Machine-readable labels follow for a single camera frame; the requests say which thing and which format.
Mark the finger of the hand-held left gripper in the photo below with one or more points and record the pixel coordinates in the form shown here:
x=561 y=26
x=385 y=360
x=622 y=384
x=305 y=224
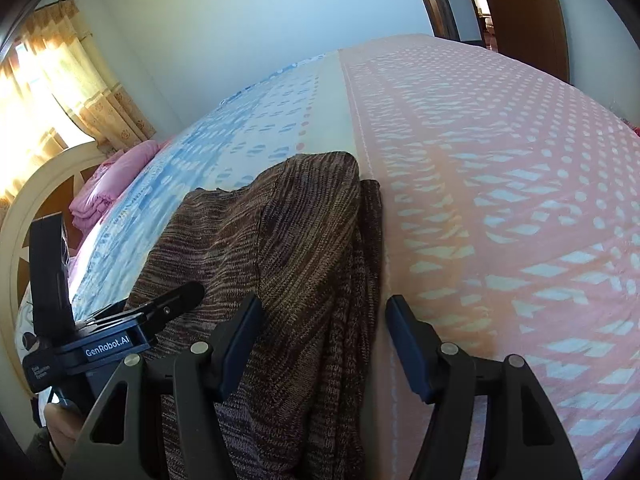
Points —
x=172 y=300

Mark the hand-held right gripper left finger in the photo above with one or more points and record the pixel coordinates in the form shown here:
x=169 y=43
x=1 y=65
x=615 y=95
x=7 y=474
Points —
x=239 y=347

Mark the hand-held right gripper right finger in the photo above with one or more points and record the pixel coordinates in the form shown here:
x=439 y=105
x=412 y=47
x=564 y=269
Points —
x=406 y=352

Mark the brown knit sweater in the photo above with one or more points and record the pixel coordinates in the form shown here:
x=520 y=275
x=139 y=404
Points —
x=300 y=240

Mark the person's left hand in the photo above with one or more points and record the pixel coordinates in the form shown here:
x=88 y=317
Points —
x=60 y=425

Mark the cream wooden headboard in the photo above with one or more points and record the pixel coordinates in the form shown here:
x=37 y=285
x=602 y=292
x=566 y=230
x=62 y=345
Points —
x=20 y=200

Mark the pink folded quilt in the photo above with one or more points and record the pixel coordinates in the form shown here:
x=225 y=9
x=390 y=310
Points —
x=112 y=180

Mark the pink and blue patterned bedsheet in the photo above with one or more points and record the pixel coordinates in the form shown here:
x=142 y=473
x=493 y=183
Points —
x=500 y=185

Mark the yellow patterned curtain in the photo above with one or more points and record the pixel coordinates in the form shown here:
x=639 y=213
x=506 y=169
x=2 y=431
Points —
x=85 y=70

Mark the brown wooden door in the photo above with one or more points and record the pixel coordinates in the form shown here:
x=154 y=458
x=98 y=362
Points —
x=520 y=20

